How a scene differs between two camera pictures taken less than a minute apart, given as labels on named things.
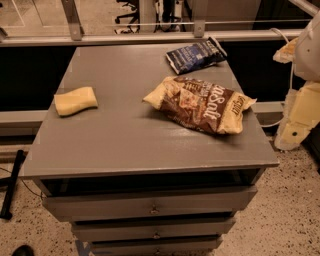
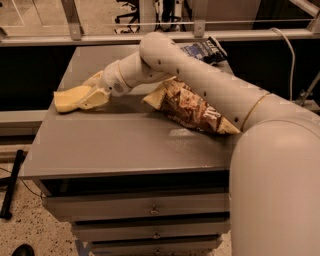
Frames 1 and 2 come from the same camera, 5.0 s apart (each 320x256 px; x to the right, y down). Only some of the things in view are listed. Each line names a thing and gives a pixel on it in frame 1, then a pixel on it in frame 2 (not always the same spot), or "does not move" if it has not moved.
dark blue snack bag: x=204 y=54 does not move
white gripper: x=309 y=53 to x=112 y=80
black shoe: x=23 y=250 does not move
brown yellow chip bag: x=200 y=105 does not move
